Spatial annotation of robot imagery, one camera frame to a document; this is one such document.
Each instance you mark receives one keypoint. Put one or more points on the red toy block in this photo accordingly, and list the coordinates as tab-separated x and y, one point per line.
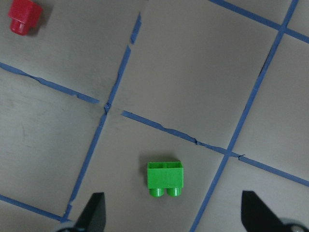
24	16

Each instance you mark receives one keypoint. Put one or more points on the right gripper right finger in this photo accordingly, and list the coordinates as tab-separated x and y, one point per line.
256	216

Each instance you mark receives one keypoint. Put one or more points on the green toy block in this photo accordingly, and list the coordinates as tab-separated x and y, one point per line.
165	177

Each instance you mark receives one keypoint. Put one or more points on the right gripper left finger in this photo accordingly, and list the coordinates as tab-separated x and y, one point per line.
93	217

